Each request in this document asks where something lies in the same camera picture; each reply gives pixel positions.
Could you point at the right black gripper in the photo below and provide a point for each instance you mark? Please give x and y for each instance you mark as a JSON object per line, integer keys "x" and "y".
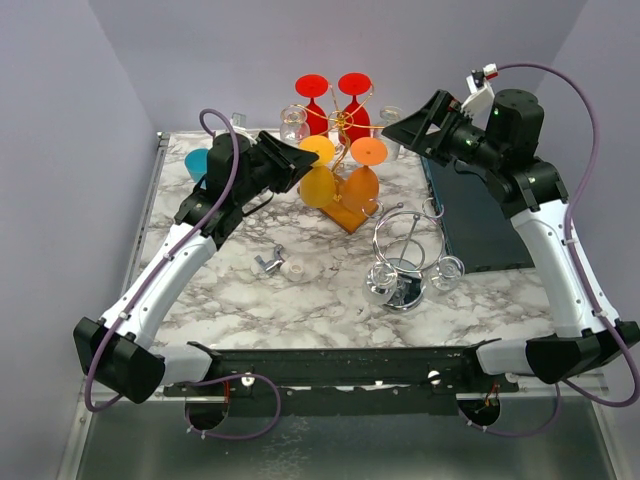
{"x": 446, "y": 112}

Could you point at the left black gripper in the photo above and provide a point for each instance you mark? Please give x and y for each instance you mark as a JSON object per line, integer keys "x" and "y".
{"x": 285, "y": 159}

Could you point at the yellow wine glass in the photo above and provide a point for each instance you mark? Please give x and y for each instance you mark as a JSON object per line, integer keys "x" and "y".
{"x": 317, "y": 188}

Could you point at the orange wine glass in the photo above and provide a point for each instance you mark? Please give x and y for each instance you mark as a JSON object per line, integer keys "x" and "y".
{"x": 362, "y": 185}

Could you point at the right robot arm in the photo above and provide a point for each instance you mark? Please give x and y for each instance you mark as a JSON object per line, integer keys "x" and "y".
{"x": 588, "y": 332}

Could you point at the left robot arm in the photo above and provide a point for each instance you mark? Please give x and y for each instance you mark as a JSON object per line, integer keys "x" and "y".
{"x": 115, "y": 350}

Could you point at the left clear wine glass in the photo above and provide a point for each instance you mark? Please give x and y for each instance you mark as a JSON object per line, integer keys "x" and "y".
{"x": 294, "y": 127}

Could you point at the right red wine glass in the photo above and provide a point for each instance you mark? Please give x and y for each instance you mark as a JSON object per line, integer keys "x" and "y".
{"x": 355, "y": 84}

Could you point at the red wine glass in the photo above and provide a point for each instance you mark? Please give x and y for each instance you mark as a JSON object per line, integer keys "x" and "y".
{"x": 355, "y": 84}
{"x": 311, "y": 87}

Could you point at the left red wine glass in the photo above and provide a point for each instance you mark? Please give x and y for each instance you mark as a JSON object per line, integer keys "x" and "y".
{"x": 311, "y": 87}

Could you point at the blue wine glass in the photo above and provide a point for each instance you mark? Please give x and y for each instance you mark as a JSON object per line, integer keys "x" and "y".
{"x": 196, "y": 164}

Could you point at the white cylinder fitting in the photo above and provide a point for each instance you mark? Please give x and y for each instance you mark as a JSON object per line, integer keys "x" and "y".
{"x": 293, "y": 271}

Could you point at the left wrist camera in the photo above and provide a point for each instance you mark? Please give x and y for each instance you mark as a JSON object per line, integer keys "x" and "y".
{"x": 238, "y": 120}

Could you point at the gold wire wine glass rack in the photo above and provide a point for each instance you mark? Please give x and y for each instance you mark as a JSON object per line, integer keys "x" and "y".
{"x": 342, "y": 165}

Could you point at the chrome wire glass rack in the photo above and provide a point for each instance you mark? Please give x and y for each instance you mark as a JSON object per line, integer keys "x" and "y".
{"x": 412, "y": 241}

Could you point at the aluminium rail frame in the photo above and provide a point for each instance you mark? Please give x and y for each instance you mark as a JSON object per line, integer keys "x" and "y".
{"x": 73, "y": 451}

